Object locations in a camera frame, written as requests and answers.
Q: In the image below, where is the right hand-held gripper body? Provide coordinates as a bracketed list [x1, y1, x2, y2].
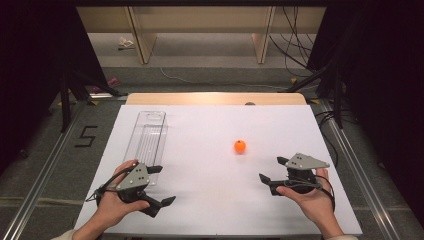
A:
[285, 152, 331, 195]

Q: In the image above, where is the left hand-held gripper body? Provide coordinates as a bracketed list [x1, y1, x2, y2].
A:
[115, 162, 152, 205]

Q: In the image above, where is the clear plastic tray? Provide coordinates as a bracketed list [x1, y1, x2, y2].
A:
[122, 110, 168, 187]

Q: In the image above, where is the orange ball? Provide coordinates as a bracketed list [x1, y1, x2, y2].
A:
[233, 139, 247, 154]

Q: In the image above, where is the person's left hand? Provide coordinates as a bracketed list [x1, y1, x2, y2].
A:
[90, 159, 151, 232]

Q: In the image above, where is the person's right hand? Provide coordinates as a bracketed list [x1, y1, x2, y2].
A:
[275, 167, 335, 232]

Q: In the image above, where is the white board table cover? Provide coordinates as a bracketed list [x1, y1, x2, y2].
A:
[73, 104, 364, 236]

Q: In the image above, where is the black metal stand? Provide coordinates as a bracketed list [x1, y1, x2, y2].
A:
[59, 64, 128, 134]
[279, 61, 345, 130]

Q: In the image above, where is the light wooden table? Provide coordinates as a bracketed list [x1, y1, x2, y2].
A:
[125, 92, 308, 107]

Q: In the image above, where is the pink object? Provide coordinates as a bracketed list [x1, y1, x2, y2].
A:
[91, 76, 121, 95]

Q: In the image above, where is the dark curtain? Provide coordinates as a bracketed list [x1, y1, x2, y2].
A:
[0, 0, 108, 176]
[305, 0, 424, 229]

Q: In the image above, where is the crumpled white paper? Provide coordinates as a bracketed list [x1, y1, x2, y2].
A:
[117, 36, 136, 51]

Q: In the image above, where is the beige wooden desk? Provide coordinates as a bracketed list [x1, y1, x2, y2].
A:
[76, 6, 327, 65]

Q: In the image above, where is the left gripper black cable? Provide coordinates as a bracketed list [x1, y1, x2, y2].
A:
[85, 165, 140, 204]

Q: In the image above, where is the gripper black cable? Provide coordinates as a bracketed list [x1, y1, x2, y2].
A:
[85, 165, 140, 204]
[284, 174, 337, 213]

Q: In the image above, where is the black floor cable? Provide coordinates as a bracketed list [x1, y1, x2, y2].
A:
[314, 109, 340, 169]

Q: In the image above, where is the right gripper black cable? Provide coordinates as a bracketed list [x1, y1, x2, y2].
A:
[284, 174, 337, 213]

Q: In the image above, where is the aluminium floor rail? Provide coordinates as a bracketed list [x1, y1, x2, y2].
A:
[318, 99, 402, 240]
[1, 99, 88, 240]

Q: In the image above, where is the bundle of black cables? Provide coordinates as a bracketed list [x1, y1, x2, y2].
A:
[268, 6, 318, 78]

